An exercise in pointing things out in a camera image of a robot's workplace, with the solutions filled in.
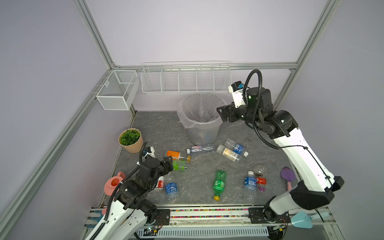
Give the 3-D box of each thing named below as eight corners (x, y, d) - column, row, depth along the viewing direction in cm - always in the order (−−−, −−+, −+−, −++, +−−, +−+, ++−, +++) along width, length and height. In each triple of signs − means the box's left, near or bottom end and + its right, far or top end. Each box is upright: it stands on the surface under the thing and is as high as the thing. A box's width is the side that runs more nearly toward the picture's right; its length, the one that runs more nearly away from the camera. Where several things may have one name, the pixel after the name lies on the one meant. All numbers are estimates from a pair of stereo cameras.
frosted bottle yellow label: (215, 152, 99) (216, 148, 95) (219, 147, 101) (220, 143, 97) (233, 163, 93) (234, 160, 89) (237, 158, 96) (238, 154, 92)
